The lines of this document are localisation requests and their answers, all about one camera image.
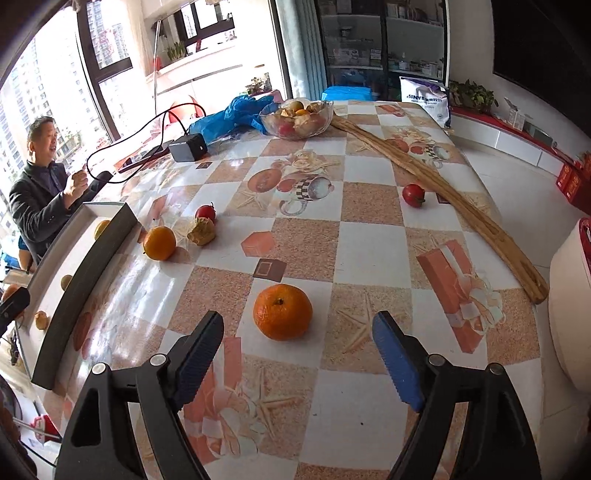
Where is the black television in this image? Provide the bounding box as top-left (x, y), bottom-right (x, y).
top-left (492, 0), bottom-right (591, 93)

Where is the red chair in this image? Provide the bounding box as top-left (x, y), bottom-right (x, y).
top-left (168, 99), bottom-right (206, 125)

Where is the orange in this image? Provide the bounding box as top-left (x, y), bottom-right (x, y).
top-left (143, 225), bottom-right (177, 261)

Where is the pile of mixed fruit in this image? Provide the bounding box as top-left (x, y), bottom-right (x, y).
top-left (268, 99), bottom-right (326, 138)

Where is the grey curtain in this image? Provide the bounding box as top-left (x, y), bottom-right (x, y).
top-left (277, 0), bottom-right (331, 100)

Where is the grey tray white inside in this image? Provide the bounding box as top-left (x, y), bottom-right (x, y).
top-left (18, 202), bottom-right (139, 393)

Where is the long wooden board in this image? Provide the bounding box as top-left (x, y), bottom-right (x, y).
top-left (330, 115), bottom-right (549, 305)

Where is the white printed bag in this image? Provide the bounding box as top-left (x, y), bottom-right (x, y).
top-left (399, 75), bottom-right (452, 127)

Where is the dark orange mandarin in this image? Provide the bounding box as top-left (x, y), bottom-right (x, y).
top-left (253, 284), bottom-right (313, 342)

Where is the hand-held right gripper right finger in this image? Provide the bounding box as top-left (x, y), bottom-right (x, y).
top-left (372, 311), bottom-right (543, 480)

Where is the metal pole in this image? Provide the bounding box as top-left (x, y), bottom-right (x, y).
top-left (150, 18), bottom-right (163, 109)

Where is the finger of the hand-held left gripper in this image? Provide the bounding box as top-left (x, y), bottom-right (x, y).
top-left (0, 287), bottom-right (31, 337)

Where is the clear acrylic stand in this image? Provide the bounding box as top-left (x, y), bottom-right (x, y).
top-left (502, 96), bottom-right (527, 129)

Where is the blue plastic bag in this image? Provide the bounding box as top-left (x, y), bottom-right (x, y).
top-left (189, 93), bottom-right (282, 141)

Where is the glass door cabinet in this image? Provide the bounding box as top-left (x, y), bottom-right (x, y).
top-left (314, 0), bottom-right (451, 90)

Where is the glass fruit bowl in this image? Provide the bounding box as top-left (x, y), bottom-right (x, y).
top-left (259, 98), bottom-right (334, 139)

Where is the green potted plant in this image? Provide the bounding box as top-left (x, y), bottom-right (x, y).
top-left (449, 79), bottom-right (499, 114)

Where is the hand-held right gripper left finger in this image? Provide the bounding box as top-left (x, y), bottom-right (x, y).
top-left (54, 311), bottom-right (225, 480)

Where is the large red gift box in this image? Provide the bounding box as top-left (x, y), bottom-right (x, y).
top-left (555, 154), bottom-right (591, 204)

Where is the black power adapter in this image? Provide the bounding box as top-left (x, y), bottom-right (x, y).
top-left (168, 133), bottom-right (207, 162)

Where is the round white side table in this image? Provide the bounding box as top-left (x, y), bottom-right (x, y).
top-left (547, 217), bottom-right (591, 393)

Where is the white red TV stand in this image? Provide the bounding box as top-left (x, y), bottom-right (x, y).
top-left (450, 106), bottom-right (578, 178)

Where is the black smartphone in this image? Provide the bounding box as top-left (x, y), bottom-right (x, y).
top-left (117, 145), bottom-right (174, 174)

